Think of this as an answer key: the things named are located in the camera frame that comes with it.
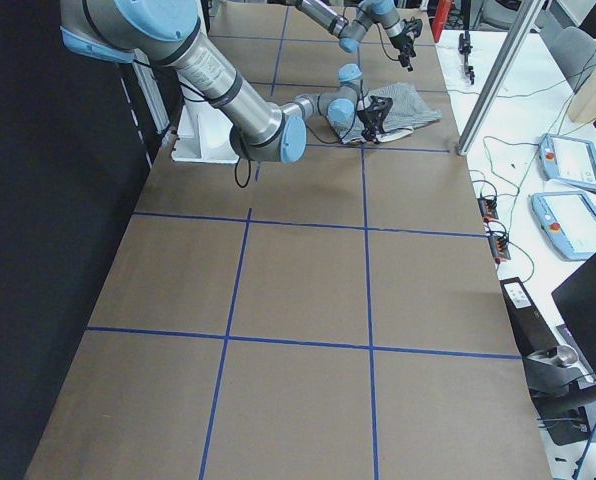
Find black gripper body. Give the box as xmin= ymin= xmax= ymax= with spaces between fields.
xmin=356 ymin=102 xmax=378 ymax=131
xmin=388 ymin=27 xmax=414 ymax=50

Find striped polo shirt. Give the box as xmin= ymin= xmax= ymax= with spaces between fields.
xmin=328 ymin=82 xmax=442 ymax=144

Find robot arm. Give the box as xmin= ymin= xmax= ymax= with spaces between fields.
xmin=60 ymin=1 xmax=363 ymax=163
xmin=288 ymin=0 xmax=423 ymax=71

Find red cylinder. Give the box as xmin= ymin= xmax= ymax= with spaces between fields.
xmin=431 ymin=0 xmax=453 ymax=43

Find orange connector hub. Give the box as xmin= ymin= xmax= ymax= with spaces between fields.
xmin=487 ymin=231 xmax=511 ymax=264
xmin=477 ymin=196 xmax=499 ymax=222

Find grey office chair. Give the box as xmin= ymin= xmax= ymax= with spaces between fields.
xmin=549 ymin=26 xmax=596 ymax=93

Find upper teach pendant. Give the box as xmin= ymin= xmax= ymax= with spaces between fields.
xmin=538 ymin=133 xmax=596 ymax=193

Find teach pendant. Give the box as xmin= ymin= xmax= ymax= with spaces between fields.
xmin=530 ymin=191 xmax=596 ymax=261
xmin=538 ymin=133 xmax=596 ymax=193

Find lower teach pendant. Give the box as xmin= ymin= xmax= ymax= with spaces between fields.
xmin=530 ymin=191 xmax=596 ymax=261

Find black power strip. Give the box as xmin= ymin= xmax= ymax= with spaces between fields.
xmin=500 ymin=277 xmax=559 ymax=357

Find black stand with knob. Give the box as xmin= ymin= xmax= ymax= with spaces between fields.
xmin=522 ymin=345 xmax=596 ymax=446

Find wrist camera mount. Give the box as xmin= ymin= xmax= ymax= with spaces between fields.
xmin=402 ymin=18 xmax=423 ymax=40
xmin=365 ymin=95 xmax=393 ymax=134

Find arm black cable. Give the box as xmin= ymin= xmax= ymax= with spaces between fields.
xmin=375 ymin=22 xmax=404 ymax=64
xmin=132 ymin=49 xmax=364 ymax=189

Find aluminium frame post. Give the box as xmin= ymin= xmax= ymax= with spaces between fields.
xmin=456 ymin=0 xmax=544 ymax=156

